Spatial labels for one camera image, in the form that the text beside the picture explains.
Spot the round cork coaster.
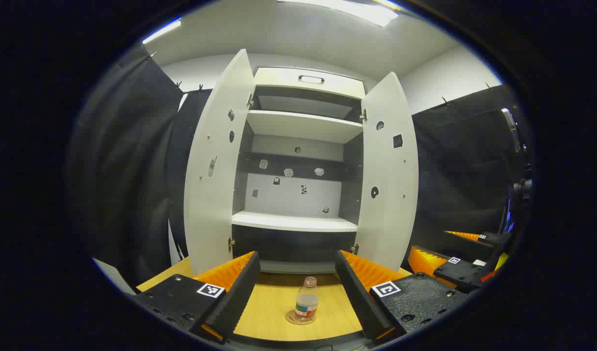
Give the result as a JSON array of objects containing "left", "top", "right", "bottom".
[{"left": 285, "top": 310, "right": 317, "bottom": 325}]

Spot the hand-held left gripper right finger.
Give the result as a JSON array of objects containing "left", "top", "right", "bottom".
[{"left": 334, "top": 250, "right": 469, "bottom": 344}]

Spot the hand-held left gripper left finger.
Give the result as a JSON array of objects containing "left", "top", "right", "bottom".
[{"left": 133, "top": 251, "right": 261, "bottom": 344}]

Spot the clear plastic water bottle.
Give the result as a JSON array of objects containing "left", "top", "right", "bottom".
[{"left": 294, "top": 276, "right": 320, "bottom": 321}]

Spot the white cat sticker cabinet door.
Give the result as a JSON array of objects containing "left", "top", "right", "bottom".
[{"left": 355, "top": 72, "right": 419, "bottom": 272}]

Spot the white cabinet shelf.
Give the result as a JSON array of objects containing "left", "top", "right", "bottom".
[
  {"left": 231, "top": 211, "right": 358, "bottom": 233},
  {"left": 246, "top": 110, "right": 365, "bottom": 144}
]

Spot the white cabinet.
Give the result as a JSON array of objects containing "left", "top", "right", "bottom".
[{"left": 230, "top": 67, "right": 367, "bottom": 274}]

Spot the narrow ceiling light strip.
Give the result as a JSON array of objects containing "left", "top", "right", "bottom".
[{"left": 142, "top": 17, "right": 182, "bottom": 44}]

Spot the white camera sticker cabinet door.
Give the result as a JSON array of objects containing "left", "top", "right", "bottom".
[{"left": 184, "top": 49, "right": 256, "bottom": 274}]

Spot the white cabinet drawer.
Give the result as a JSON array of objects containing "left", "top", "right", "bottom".
[{"left": 253, "top": 67, "right": 366, "bottom": 99}]

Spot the wide ceiling light panel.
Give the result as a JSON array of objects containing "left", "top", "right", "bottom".
[{"left": 278, "top": 0, "right": 399, "bottom": 28}]

